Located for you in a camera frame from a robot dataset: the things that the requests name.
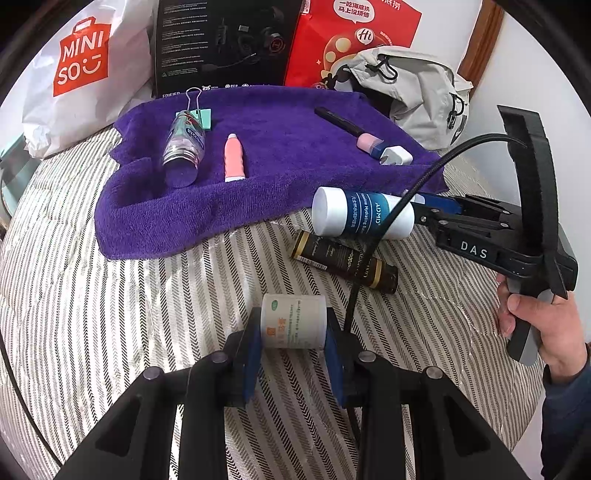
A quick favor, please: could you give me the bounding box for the brown gold bottle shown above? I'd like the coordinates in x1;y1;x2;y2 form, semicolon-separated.
290;230;399;295

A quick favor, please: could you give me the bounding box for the person's right forearm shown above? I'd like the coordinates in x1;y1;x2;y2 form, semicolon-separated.
542;342;591;480

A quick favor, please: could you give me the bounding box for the green binder clip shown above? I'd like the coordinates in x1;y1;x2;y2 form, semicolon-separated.
175;88;213;132

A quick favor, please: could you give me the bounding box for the clear plastic bottle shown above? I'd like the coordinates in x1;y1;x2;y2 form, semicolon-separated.
161;111;206;188

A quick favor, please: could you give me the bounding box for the black cable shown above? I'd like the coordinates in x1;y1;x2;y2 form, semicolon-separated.
342;133;527;333

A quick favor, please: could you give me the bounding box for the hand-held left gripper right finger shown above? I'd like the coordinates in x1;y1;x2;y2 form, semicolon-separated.
323;307;532;480

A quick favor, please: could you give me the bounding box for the black cardboard box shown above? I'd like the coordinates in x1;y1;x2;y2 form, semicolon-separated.
152;0;305;99

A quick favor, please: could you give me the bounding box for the purple towel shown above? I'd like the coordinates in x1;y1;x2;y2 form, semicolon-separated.
95;85;448;261

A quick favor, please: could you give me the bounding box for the pink tube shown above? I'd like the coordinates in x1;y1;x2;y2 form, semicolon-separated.
223;133;247;182

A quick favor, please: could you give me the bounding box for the white charger plug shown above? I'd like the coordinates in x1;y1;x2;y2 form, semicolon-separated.
379;147;414;167

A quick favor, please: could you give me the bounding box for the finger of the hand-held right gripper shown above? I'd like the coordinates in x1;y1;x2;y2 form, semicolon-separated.
413;193;465;214
412;207;467;245

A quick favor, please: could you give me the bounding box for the striped bed quilt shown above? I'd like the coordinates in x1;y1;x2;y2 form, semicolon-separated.
0;124;555;480

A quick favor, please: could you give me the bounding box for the white plastic shopping bag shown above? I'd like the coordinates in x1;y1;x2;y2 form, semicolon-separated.
21;0;160;160

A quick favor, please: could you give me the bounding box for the red paper bag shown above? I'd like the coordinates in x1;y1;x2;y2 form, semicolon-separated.
283;0;423;90

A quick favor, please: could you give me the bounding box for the teal container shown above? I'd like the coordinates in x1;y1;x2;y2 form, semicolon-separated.
0;134;26;162

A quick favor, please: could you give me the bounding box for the person's right hand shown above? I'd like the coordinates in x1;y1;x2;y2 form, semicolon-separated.
496;275;589;383

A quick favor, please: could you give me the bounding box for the black stick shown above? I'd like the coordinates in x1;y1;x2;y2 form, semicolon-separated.
314;106;365;138

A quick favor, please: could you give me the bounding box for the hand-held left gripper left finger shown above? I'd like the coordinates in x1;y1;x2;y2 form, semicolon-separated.
55;318;266;480

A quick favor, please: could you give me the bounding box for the wooden door frame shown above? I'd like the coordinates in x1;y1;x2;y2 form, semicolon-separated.
457;0;505;86

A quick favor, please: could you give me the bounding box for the white jar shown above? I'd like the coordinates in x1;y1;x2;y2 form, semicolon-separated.
260;294;329;350

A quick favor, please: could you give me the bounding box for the blue and white bottle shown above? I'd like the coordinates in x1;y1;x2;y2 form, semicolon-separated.
311;186;416;241

